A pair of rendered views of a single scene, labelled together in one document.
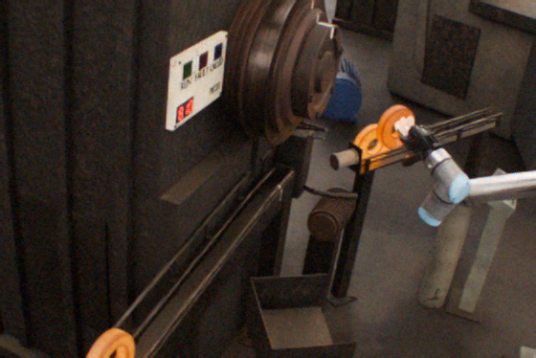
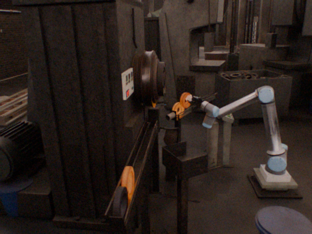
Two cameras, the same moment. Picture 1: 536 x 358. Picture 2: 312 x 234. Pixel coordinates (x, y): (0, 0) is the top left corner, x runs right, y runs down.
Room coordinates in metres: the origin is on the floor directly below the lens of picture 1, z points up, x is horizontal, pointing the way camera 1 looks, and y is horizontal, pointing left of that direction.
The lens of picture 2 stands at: (-0.35, 0.39, 1.52)
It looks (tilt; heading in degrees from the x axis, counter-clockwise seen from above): 18 degrees down; 349
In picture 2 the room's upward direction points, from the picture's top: 2 degrees counter-clockwise
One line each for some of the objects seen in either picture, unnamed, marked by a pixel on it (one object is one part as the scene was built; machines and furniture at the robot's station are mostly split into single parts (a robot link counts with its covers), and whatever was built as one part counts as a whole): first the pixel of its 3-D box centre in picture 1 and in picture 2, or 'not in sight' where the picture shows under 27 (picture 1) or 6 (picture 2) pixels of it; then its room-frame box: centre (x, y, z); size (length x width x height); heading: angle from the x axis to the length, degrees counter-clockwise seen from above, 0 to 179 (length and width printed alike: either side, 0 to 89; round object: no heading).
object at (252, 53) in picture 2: not in sight; (259, 70); (5.14, -3.09, 0.55); 1.10 x 0.53 x 1.10; 1
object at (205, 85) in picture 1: (198, 78); (128, 83); (1.58, 0.20, 1.15); 0.26 x 0.02 x 0.18; 161
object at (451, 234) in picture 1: (445, 251); (212, 144); (2.28, -0.76, 0.26); 0.12 x 0.12 x 0.52
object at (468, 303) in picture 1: (486, 248); (226, 139); (2.27, -0.93, 0.31); 0.24 x 0.16 x 0.62; 161
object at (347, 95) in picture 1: (336, 85); not in sight; (4.13, -0.36, 0.17); 0.57 x 0.31 x 0.34; 1
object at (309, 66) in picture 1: (319, 71); (162, 79); (1.83, -0.10, 1.11); 0.28 x 0.06 x 0.28; 161
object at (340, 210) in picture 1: (323, 257); (171, 154); (2.13, -0.25, 0.27); 0.22 x 0.13 x 0.53; 161
